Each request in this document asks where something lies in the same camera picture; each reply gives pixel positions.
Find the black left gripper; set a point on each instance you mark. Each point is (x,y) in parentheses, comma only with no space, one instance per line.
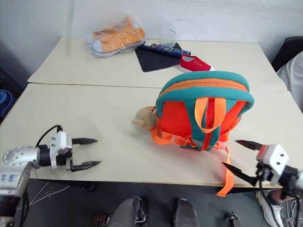
(63,158)

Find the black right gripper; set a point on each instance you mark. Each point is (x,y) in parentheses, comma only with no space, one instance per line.
(264,173)

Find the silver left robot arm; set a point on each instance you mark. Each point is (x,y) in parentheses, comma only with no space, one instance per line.
(16,156)

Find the orange and teal backpack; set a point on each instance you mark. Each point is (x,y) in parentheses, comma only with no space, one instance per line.
(203,111)

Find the white sneaker of person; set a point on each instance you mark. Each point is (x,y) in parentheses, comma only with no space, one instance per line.
(272,210)

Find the small black floor clamp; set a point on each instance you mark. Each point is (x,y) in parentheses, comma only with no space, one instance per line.
(232,220)

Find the beige plush toy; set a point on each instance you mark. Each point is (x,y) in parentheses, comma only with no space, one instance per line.
(144,118)

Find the dark rounded shape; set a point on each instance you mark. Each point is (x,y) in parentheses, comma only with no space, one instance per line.
(129,212)
(185,214)

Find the blue patterned dark object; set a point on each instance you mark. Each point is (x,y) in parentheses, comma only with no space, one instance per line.
(6,101)

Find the person in white clothing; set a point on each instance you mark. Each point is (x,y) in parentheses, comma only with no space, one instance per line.
(294,75)

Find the orange sneakers in plastic bag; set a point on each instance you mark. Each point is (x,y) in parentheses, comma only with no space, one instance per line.
(94,53)

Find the red canvas shoe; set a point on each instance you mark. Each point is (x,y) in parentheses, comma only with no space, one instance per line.
(194,63)

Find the black mat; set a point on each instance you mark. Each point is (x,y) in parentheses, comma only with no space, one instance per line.
(154,60)

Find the orange canvas sneaker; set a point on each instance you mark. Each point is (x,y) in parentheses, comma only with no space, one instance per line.
(118,40)
(106,33)

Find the black chair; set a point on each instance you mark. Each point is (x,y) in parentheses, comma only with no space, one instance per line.
(287,48)

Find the blue printed tube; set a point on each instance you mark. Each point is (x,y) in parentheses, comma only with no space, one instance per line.
(165,49)

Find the clear plastic wrapper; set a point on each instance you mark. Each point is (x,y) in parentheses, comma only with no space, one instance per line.
(168,33)

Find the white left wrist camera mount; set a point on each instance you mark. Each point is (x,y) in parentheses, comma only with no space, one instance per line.
(60,140)

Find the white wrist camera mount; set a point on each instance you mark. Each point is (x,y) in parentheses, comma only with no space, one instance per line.
(275,158)
(60,140)

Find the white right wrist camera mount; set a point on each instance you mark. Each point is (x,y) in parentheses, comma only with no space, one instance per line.
(275,158)

